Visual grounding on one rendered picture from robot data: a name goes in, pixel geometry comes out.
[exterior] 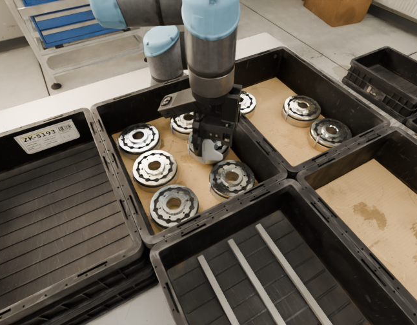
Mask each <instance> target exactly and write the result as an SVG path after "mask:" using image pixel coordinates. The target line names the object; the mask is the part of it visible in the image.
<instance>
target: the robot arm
mask: <svg viewBox="0 0 417 325"><path fill-rule="evenodd" d="M89 3H90V7H91V9H92V12H93V15H94V17H95V18H96V20H97V22H98V23H99V24H100V25H101V26H102V27H104V28H113V29H127V28H136V27H148V26H155V27H154V28H152V29H151V30H149V31H148V32H147V33H146V34H145V36H144V38H143V45H144V52H145V55H146V57H147V62H148V67H149V70H150V74H151V81H150V86H153V85H156V84H159V83H164V82H166V81H169V80H172V79H176V78H178V77H183V76H185V73H184V70H188V75H189V83H190V88H188V89H186V90H182V91H180V92H176V93H174V94H170V95H166V96H165V97H164V98H163V100H162V101H161V104H160V107H159V109H158V112H159V113H160V114H161V115H162V116H163V117H164V118H166V119H167V118H170V117H175V116H178V115H183V114H186V113H190V112H194V113H193V115H194V116H195V117H194V120H193V123H192V133H193V150H194V153H195V156H196V157H197V158H198V160H199V161H200V163H202V164H205V161H206V160H208V161H221V160H222V159H223V155H222V154H221V153H219V152H218V151H216V150H215V149H214V143H213V142H212V139H214V140H215V141H221V145H224V146H229V147H232V139H233V132H235V131H236V127H237V123H239V118H240V112H241V104H239V97H240V95H241V91H242V85H239V84H234V69H235V60H236V45H237V36H238V23H239V19H240V6H239V0H89ZM175 25H184V27H185V31H184V32H180V31H179V30H178V28H177V27H176V26H175ZM227 139H229V140H230V142H228V141H226V140H227Z"/></svg>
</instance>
